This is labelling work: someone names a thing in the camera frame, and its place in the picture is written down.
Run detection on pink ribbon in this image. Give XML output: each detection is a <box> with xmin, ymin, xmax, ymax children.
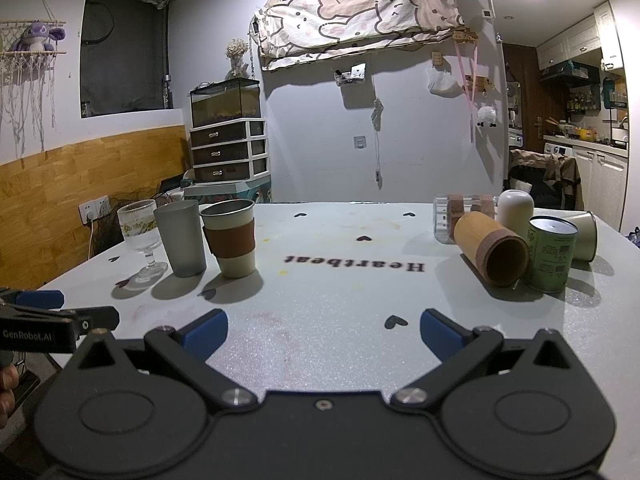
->
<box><xmin>454</xmin><ymin>39</ymin><xmax>482</xmax><ymax>144</ymax></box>

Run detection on white hanging cord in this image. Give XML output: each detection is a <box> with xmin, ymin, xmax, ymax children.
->
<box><xmin>370</xmin><ymin>97</ymin><xmax>386</xmax><ymax>184</ymax></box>

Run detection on white hanging bag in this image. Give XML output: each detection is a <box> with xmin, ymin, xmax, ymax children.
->
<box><xmin>426</xmin><ymin>67</ymin><xmax>464</xmax><ymax>97</ymax></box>

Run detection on clear ribbed holder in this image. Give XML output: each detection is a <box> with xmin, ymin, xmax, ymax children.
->
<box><xmin>432</xmin><ymin>193</ymin><xmax>499</xmax><ymax>246</ymax></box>

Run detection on white base cabinet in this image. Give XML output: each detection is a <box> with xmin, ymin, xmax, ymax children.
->
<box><xmin>569</xmin><ymin>144</ymin><xmax>630</xmax><ymax>231</ymax></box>

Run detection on cup with brown sleeve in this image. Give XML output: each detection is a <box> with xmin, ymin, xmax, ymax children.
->
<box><xmin>199</xmin><ymin>198</ymin><xmax>258</xmax><ymax>279</ymax></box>

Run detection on steel cup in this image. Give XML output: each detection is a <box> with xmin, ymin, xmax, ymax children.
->
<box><xmin>564</xmin><ymin>210</ymin><xmax>599</xmax><ymax>263</ymax></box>

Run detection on spice rack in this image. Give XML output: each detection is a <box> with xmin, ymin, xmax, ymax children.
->
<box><xmin>566</xmin><ymin>84</ymin><xmax>601</xmax><ymax>114</ymax></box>

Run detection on bamboo cup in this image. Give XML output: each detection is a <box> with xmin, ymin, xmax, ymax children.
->
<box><xmin>452</xmin><ymin>210</ymin><xmax>531</xmax><ymax>289</ymax></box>

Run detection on green tin can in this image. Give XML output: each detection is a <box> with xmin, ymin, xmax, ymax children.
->
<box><xmin>522</xmin><ymin>215</ymin><xmax>580</xmax><ymax>295</ymax></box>

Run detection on clear photo pouch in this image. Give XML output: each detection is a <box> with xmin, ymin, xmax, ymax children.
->
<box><xmin>333</xmin><ymin>62</ymin><xmax>368</xmax><ymax>87</ymax></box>

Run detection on white macrame wall hanger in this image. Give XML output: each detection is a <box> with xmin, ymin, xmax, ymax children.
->
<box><xmin>0</xmin><ymin>18</ymin><xmax>69</xmax><ymax>159</ymax></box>

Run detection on dried flower bouquet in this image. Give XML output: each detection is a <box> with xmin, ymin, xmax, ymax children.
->
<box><xmin>224</xmin><ymin>38</ymin><xmax>251</xmax><ymax>81</ymax></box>

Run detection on chair with brown jacket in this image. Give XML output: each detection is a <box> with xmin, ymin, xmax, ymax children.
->
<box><xmin>508</xmin><ymin>148</ymin><xmax>585</xmax><ymax>211</ymax></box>

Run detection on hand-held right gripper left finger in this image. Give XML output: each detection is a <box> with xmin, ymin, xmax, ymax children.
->
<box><xmin>72</xmin><ymin>309</ymin><xmax>261</xmax><ymax>412</ymax></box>

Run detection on person's left hand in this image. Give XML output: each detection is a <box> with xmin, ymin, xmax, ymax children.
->
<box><xmin>0</xmin><ymin>364</ymin><xmax>21</xmax><ymax>418</ymax></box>

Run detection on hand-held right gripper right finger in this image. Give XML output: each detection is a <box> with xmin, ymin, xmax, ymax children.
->
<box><xmin>389</xmin><ymin>309</ymin><xmax>576</xmax><ymax>412</ymax></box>

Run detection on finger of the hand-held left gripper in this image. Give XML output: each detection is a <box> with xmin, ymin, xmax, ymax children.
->
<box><xmin>0</xmin><ymin>287</ymin><xmax>66</xmax><ymax>313</ymax></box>
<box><xmin>47</xmin><ymin>306</ymin><xmax>121</xmax><ymax>340</ymax></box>

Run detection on clear ribbed glass goblet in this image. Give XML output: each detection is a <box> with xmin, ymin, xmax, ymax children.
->
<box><xmin>117</xmin><ymin>199</ymin><xmax>169</xmax><ymax>284</ymax></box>

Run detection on dark wooden door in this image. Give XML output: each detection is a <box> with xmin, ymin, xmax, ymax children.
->
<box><xmin>502</xmin><ymin>42</ymin><xmax>546</xmax><ymax>154</ymax></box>

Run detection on white drawer unit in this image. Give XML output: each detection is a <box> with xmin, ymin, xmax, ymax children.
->
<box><xmin>188</xmin><ymin>117</ymin><xmax>271</xmax><ymax>184</ymax></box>

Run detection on white washing machine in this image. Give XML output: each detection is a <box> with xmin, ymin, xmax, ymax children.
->
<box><xmin>542</xmin><ymin>140</ymin><xmax>576</xmax><ymax>159</ymax></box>

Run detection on white matte cup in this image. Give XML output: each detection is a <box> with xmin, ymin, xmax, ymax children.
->
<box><xmin>496</xmin><ymin>188</ymin><xmax>535</xmax><ymax>242</ymax></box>

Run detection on teal box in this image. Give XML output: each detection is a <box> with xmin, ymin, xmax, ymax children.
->
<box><xmin>182</xmin><ymin>180</ymin><xmax>274</xmax><ymax>206</ymax></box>

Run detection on white wall socket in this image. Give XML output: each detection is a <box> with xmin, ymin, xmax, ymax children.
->
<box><xmin>78</xmin><ymin>195</ymin><xmax>112</xmax><ymax>224</ymax></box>

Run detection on purple plush toy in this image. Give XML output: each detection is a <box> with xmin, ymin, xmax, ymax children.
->
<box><xmin>12</xmin><ymin>19</ymin><xmax>67</xmax><ymax>54</ymax></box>

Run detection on wooden block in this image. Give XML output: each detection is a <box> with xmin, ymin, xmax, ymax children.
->
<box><xmin>447</xmin><ymin>194</ymin><xmax>469</xmax><ymax>222</ymax></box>
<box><xmin>472</xmin><ymin>194</ymin><xmax>498</xmax><ymax>219</ymax></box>

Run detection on glass fish tank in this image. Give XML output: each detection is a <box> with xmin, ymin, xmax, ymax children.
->
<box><xmin>188</xmin><ymin>77</ymin><xmax>262</xmax><ymax>129</ymax></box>

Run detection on dark window cover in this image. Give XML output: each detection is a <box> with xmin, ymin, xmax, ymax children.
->
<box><xmin>79</xmin><ymin>0</ymin><xmax>175</xmax><ymax>119</ymax></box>

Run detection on grey metal cup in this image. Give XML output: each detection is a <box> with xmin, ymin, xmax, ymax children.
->
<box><xmin>153</xmin><ymin>199</ymin><xmax>208</xmax><ymax>278</ymax></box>

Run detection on white wall cabinets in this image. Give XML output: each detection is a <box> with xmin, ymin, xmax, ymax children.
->
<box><xmin>535</xmin><ymin>0</ymin><xmax>626</xmax><ymax>72</ymax></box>

